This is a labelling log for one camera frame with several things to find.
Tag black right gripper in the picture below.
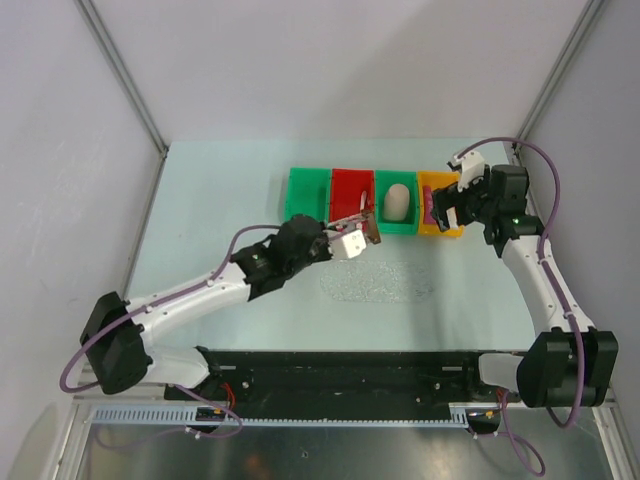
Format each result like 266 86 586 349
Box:
430 167 498 232

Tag beige cup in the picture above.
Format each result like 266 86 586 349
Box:
383 183 410 222

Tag clear glass tray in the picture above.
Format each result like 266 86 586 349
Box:
320 260 434 303

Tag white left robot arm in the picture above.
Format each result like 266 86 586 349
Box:
80 209 381 400

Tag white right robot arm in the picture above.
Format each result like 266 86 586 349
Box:
431 161 619 408

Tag pink toothpaste tube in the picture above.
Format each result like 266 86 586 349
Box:
422 184 436 225

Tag red plastic bin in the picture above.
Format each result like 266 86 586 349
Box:
329 168 375 222

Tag yellow plastic bin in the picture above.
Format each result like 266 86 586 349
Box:
416 171 465 238

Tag green plastic bin with cup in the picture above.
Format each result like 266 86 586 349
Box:
374 170 420 235

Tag green plastic bin far left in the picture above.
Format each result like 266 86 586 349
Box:
284 167 331 221

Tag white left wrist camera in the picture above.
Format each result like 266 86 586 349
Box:
329 229 367 260

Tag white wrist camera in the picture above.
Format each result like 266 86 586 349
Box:
447 150 486 192
329 229 367 260

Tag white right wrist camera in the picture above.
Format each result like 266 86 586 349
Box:
447 150 486 192

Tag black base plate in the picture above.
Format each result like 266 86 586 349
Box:
193 348 498 415

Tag aluminium frame post right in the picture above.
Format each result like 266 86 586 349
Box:
516 0 610 139

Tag aluminium frame post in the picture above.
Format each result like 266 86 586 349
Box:
516 0 610 139
74 0 169 157

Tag grey slotted cable duct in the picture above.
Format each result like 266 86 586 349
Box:
90 404 468 428

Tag aluminium frame post left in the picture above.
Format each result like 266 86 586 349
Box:
74 0 169 157

